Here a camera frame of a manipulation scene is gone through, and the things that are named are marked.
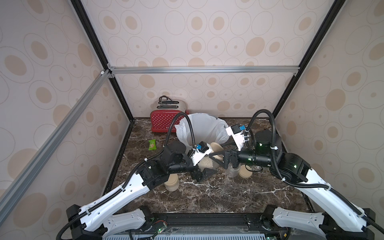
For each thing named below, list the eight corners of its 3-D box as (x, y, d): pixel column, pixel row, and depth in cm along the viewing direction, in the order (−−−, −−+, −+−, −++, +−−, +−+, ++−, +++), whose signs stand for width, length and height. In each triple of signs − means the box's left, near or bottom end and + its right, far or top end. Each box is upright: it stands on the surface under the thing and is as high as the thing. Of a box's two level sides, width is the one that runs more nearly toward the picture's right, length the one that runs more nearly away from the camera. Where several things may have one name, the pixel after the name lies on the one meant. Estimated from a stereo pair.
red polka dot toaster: (153, 133, 113) (148, 117, 99) (157, 116, 125) (153, 99, 111) (184, 133, 113) (183, 117, 99) (185, 116, 125) (184, 99, 111)
